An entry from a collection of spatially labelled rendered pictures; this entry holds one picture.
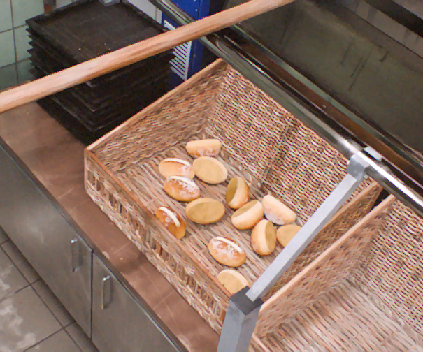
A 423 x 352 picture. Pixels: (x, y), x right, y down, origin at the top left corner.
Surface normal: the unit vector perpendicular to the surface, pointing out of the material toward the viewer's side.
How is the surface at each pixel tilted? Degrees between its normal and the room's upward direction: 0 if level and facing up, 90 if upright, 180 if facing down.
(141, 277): 0
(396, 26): 90
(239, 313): 90
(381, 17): 90
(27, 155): 0
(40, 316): 0
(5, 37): 90
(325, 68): 70
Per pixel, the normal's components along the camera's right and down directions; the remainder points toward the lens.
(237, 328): -0.75, 0.39
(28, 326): 0.13, -0.70
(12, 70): 0.65, 0.60
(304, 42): -0.66, 0.13
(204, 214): 0.16, 0.16
